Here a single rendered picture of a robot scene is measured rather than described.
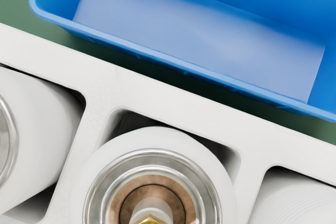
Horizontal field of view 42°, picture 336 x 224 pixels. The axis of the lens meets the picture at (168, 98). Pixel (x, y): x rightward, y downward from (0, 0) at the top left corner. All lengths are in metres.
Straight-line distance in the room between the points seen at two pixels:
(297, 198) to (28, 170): 0.17
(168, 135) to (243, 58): 0.27
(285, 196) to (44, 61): 0.19
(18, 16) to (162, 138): 0.32
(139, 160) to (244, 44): 0.29
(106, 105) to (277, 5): 0.23
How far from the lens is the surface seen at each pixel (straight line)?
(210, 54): 0.50
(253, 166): 0.32
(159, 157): 0.24
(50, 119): 0.29
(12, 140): 0.25
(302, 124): 0.52
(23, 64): 0.33
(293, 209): 0.28
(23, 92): 0.26
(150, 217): 0.20
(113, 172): 0.24
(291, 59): 0.51
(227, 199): 0.25
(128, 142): 0.24
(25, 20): 0.53
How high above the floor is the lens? 0.49
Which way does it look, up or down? 87 degrees down
